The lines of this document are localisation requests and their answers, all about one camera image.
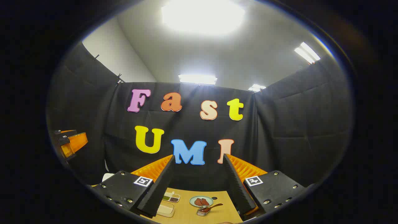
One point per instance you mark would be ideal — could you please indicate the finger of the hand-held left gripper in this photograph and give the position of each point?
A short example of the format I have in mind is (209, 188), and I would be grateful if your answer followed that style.
(76, 143)
(67, 134)

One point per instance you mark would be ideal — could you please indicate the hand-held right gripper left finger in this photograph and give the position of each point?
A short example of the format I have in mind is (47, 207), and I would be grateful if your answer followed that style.
(158, 193)

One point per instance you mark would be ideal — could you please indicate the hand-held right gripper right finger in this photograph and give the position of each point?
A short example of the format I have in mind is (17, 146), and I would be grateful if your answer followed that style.
(238, 189)

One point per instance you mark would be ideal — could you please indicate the dark wooden spoon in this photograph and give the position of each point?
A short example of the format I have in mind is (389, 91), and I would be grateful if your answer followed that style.
(214, 206)

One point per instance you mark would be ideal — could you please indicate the white divided grain tray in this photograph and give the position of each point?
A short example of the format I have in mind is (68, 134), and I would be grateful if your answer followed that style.
(171, 196)

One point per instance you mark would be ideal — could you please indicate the dark red beans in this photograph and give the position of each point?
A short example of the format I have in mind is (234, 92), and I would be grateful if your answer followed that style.
(174, 199)

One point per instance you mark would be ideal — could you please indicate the clear rectangular tray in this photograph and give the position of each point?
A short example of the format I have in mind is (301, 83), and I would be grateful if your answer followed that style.
(165, 210)

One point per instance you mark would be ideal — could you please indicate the pale green plate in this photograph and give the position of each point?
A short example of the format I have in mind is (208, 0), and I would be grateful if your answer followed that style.
(211, 200)

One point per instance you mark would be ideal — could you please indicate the reddish brown meat piece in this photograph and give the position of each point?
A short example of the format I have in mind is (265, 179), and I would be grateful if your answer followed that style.
(205, 201)
(198, 202)

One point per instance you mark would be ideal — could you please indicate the large ceiling light panel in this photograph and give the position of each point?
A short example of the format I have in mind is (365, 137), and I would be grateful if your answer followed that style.
(202, 15)

